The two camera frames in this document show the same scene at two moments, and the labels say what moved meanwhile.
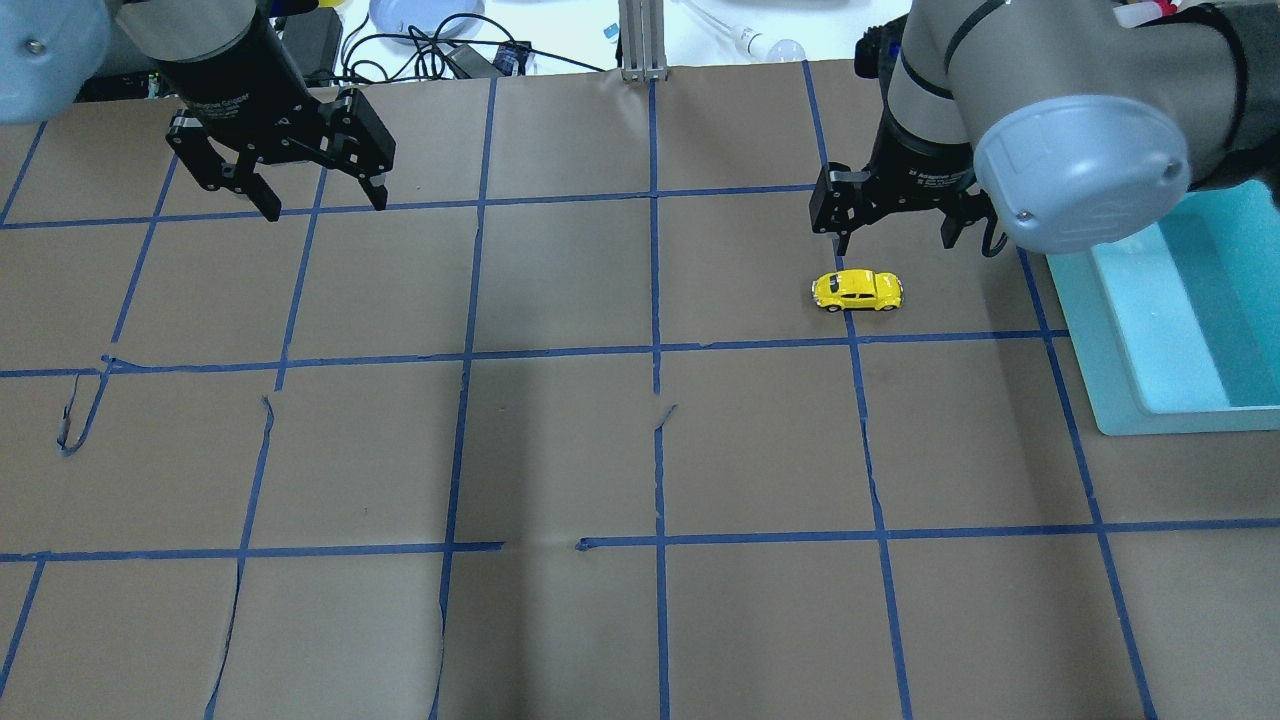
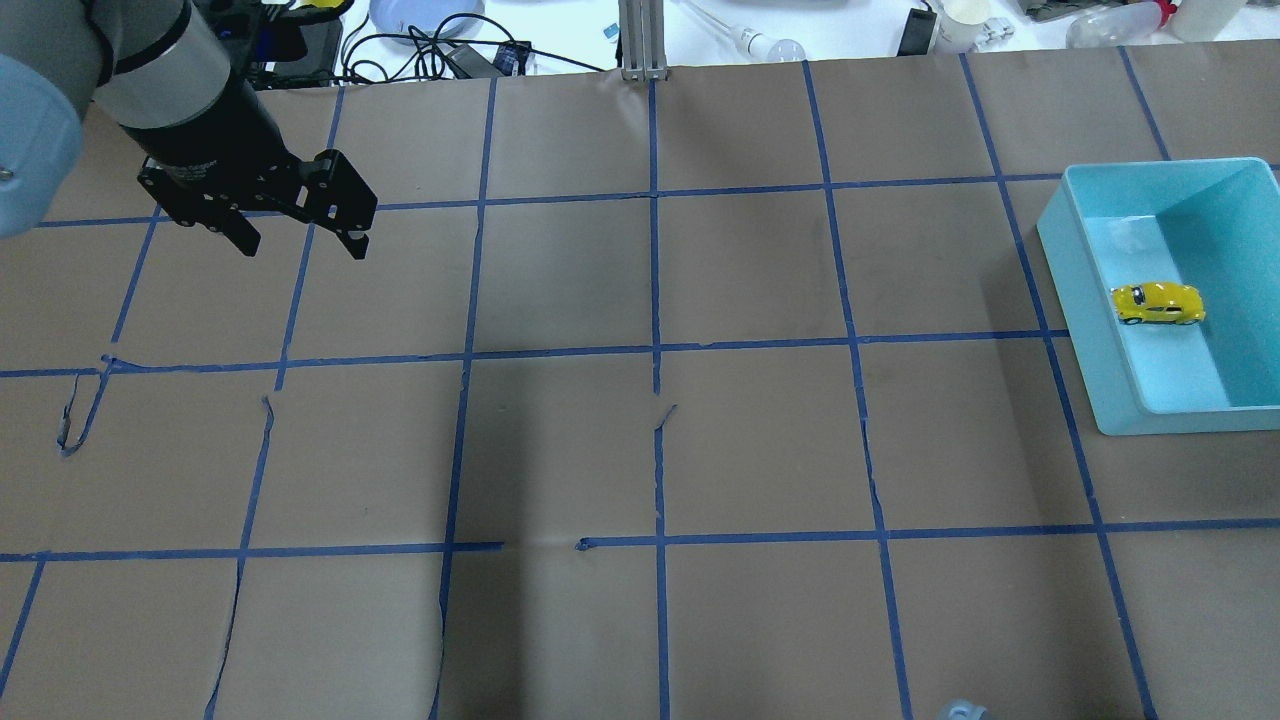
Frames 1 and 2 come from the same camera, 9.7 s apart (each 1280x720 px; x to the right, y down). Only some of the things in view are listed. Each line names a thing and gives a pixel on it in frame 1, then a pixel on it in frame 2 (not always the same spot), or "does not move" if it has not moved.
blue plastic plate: (426, 16) does not move
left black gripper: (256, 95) → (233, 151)
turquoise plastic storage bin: (1177, 323) does not move
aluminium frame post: (642, 37) does not move
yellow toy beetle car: (857, 289) → (1166, 302)
